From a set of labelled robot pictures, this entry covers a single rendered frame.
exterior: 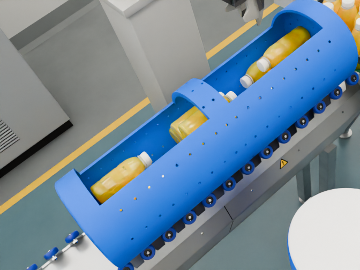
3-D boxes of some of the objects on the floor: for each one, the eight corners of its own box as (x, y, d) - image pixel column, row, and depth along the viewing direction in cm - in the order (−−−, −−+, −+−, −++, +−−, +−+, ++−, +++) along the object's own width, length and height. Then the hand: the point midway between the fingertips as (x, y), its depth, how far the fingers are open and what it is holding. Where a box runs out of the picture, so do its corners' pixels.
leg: (296, 199, 214) (289, 127, 166) (304, 192, 215) (299, 118, 167) (305, 206, 210) (299, 135, 162) (313, 199, 211) (310, 126, 163)
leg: (317, 217, 205) (316, 146, 157) (325, 209, 206) (327, 137, 158) (327, 225, 201) (328, 155, 153) (335, 217, 203) (339, 145, 155)
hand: (252, 15), depth 109 cm, fingers open, 5 cm apart
